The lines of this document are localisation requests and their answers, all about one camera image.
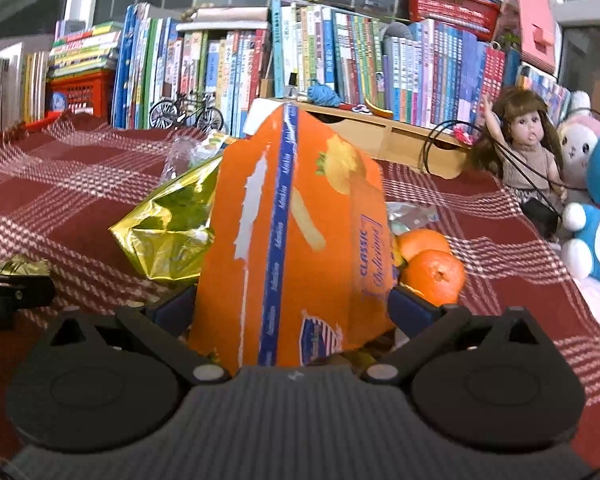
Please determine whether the blue yarn ball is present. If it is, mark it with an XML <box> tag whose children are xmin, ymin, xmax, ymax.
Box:
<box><xmin>306</xmin><ymin>80</ymin><xmax>342</xmax><ymax>107</ymax></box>

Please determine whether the wooden drawer organizer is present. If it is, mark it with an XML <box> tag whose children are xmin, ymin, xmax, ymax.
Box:
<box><xmin>242</xmin><ymin>97</ymin><xmax>470</xmax><ymax>179</ymax></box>

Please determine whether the orange snack box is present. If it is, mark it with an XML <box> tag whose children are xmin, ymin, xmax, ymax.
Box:
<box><xmin>187</xmin><ymin>101</ymin><xmax>398</xmax><ymax>373</ymax></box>

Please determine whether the leaning pile of thin books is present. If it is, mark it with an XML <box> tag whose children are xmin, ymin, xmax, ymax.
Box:
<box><xmin>516</xmin><ymin>64</ymin><xmax>572</xmax><ymax>127</ymax></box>

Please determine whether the beige rolled scroll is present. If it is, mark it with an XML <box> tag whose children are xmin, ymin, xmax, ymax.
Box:
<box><xmin>181</xmin><ymin>6</ymin><xmax>272</xmax><ymax>24</ymax></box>

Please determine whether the row of blue paperback books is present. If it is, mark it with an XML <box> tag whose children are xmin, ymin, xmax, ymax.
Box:
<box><xmin>270</xmin><ymin>0</ymin><xmax>522</xmax><ymax>127</ymax></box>

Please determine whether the yellow curved ornament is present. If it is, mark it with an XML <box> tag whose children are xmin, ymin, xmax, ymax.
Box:
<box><xmin>362</xmin><ymin>99</ymin><xmax>395</xmax><ymax>119</ymax></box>

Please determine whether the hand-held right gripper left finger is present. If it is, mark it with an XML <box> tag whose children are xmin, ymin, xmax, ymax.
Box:
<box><xmin>45</xmin><ymin>284</ymin><xmax>232</xmax><ymax>387</ymax></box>

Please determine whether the black model bicycle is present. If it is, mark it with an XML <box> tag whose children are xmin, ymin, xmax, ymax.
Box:
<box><xmin>148</xmin><ymin>91</ymin><xmax>225</xmax><ymax>134</ymax></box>

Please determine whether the stack of flat picture books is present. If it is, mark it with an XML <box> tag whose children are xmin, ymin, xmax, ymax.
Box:
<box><xmin>47</xmin><ymin>20</ymin><xmax>124</xmax><ymax>79</ymax></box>

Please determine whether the row of tall children's books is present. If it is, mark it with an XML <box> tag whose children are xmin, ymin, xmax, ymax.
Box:
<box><xmin>111</xmin><ymin>2</ymin><xmax>272</xmax><ymax>137</ymax></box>

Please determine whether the brown-haired doll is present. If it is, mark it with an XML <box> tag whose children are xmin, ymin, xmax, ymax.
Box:
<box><xmin>472</xmin><ymin>86</ymin><xmax>569</xmax><ymax>239</ymax></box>

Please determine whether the pink white plush rabbit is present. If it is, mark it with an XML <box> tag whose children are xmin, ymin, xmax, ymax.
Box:
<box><xmin>555</xmin><ymin>91</ymin><xmax>600</xmax><ymax>206</ymax></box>

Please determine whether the red plastic basket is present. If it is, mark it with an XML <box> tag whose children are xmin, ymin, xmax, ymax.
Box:
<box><xmin>406</xmin><ymin>0</ymin><xmax>502</xmax><ymax>42</ymax></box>

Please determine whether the pink toy house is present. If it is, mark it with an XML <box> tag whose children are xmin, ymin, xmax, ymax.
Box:
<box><xmin>494</xmin><ymin>0</ymin><xmax>557</xmax><ymax>75</ymax></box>

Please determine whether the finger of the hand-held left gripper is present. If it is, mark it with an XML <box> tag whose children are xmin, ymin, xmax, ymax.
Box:
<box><xmin>17</xmin><ymin>279</ymin><xmax>57</xmax><ymax>311</ymax></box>

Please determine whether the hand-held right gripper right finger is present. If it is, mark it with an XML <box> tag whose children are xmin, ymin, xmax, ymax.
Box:
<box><xmin>359</xmin><ymin>285</ymin><xmax>544</xmax><ymax>386</ymax></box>

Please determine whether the black cable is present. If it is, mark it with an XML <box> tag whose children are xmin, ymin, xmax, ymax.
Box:
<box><xmin>419</xmin><ymin>107</ymin><xmax>600</xmax><ymax>222</ymax></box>

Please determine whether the orange tangerine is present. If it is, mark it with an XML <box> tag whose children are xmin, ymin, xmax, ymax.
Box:
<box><xmin>396</xmin><ymin>229</ymin><xmax>452</xmax><ymax>262</ymax></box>
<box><xmin>401</xmin><ymin>249</ymin><xmax>467</xmax><ymax>307</ymax></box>

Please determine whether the red plastic crate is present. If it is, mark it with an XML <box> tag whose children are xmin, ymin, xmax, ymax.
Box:
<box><xmin>45</xmin><ymin>70</ymin><xmax>117</xmax><ymax>122</ymax></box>

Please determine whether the gold foil bag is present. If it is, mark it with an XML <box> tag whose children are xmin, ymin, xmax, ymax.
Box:
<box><xmin>109</xmin><ymin>152</ymin><xmax>226</xmax><ymax>286</ymax></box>

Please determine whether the red plaid cloth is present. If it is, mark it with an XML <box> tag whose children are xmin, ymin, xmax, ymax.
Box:
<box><xmin>0</xmin><ymin>110</ymin><xmax>600</xmax><ymax>467</ymax></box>

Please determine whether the small gold foil wrapper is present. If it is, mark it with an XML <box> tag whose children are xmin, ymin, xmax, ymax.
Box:
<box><xmin>0</xmin><ymin>254</ymin><xmax>51</xmax><ymax>277</ymax></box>

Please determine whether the row of pale books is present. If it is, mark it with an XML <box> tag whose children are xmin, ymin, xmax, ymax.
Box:
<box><xmin>0</xmin><ymin>35</ymin><xmax>50</xmax><ymax>137</ymax></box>

